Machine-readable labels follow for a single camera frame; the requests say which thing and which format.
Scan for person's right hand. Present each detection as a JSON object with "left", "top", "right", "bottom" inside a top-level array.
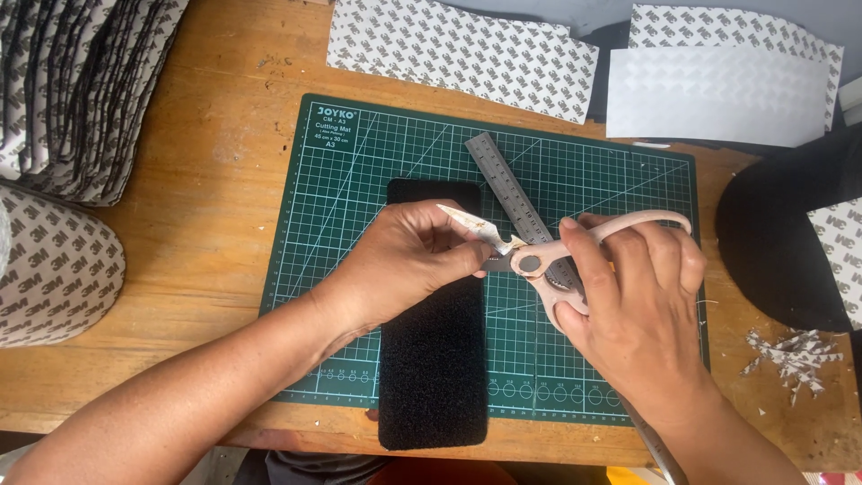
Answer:
[{"left": 552, "top": 212, "right": 716, "bottom": 417}]

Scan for person's left hand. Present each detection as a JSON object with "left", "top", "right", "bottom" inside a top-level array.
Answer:
[{"left": 318, "top": 198, "right": 497, "bottom": 339}]

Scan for pink handled scissors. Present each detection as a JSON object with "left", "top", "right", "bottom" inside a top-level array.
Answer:
[{"left": 436, "top": 202, "right": 693, "bottom": 335}]

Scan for black foam strip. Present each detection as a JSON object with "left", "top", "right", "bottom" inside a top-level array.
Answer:
[{"left": 377, "top": 177, "right": 490, "bottom": 451}]

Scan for long grey metal ruler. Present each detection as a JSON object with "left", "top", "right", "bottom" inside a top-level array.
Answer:
[{"left": 616, "top": 396, "right": 692, "bottom": 485}]

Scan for short steel ruler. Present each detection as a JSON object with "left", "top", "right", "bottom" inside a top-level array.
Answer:
[{"left": 465, "top": 132, "right": 588, "bottom": 299}]

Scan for rounded black foam piece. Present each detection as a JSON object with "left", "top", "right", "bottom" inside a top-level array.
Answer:
[{"left": 714, "top": 123, "right": 862, "bottom": 333}]

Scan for pile of paper scraps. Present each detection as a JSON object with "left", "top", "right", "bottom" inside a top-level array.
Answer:
[{"left": 739, "top": 328, "right": 844, "bottom": 407}]

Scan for green cutting mat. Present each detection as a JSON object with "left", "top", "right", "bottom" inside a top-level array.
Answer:
[{"left": 259, "top": 93, "right": 712, "bottom": 427}]

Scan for small printed-backing foam piece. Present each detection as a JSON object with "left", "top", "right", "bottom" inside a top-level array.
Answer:
[{"left": 807, "top": 197, "right": 862, "bottom": 332}]

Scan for large printed adhesive backing sheet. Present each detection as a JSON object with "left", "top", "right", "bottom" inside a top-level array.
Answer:
[{"left": 326, "top": 0, "right": 600, "bottom": 126}]

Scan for white translucent liner sheet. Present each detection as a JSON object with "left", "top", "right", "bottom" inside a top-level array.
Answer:
[{"left": 605, "top": 46, "right": 831, "bottom": 148}]

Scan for rounded printed-backing foam piece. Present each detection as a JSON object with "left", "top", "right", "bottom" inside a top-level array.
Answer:
[{"left": 0, "top": 182, "right": 127, "bottom": 349}]

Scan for stack of printed-backing foam pieces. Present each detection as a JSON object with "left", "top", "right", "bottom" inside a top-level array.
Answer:
[{"left": 0, "top": 0, "right": 191, "bottom": 207}]

